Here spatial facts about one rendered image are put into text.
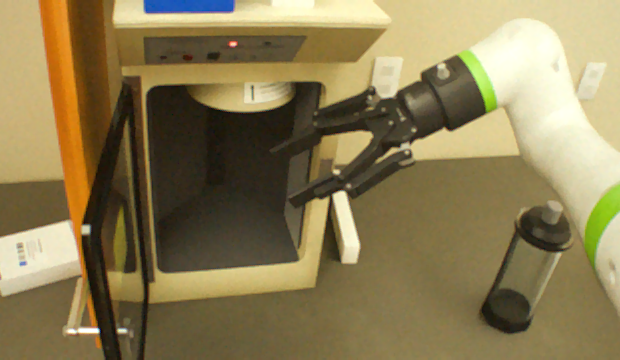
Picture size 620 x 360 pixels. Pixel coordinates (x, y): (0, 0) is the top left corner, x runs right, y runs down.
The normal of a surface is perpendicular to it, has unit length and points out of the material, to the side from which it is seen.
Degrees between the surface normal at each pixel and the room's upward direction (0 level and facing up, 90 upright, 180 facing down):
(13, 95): 90
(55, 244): 0
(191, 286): 90
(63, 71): 90
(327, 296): 0
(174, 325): 0
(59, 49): 90
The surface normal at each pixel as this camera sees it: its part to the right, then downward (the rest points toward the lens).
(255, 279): 0.26, 0.58
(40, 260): 0.11, -0.81
